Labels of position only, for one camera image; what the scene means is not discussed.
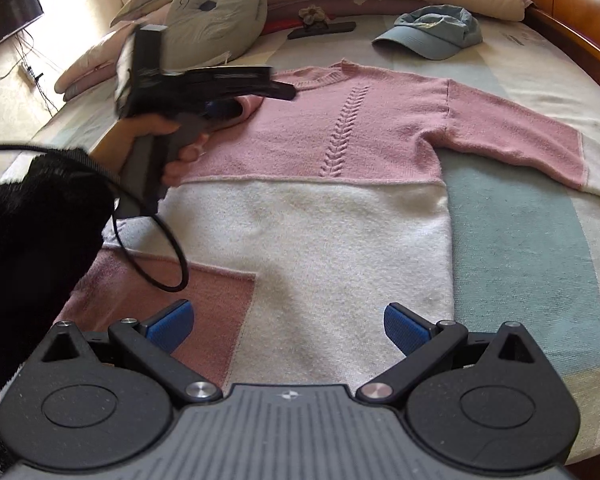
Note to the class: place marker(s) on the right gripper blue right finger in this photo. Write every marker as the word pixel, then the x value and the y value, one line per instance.
pixel 428 348

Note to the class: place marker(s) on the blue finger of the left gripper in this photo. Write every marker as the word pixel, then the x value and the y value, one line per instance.
pixel 222 110
pixel 274 90

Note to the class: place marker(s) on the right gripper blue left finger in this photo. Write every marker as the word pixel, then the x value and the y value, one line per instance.
pixel 146 347

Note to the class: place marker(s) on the pink and white knit sweater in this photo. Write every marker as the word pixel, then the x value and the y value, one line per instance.
pixel 330 199

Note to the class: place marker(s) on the person's left hand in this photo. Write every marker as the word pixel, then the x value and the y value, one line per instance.
pixel 113 148

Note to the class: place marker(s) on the red stick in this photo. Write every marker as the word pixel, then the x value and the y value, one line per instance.
pixel 271 27

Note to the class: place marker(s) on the black hair clip with flower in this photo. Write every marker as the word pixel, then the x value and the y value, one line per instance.
pixel 315 22

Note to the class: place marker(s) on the grey cat face cushion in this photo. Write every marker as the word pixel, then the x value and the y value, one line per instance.
pixel 210 32

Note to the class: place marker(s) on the blue baseball cap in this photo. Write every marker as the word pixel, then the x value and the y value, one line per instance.
pixel 434 32

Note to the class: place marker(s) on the white power strip on wall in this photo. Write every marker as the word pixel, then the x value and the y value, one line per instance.
pixel 29 74

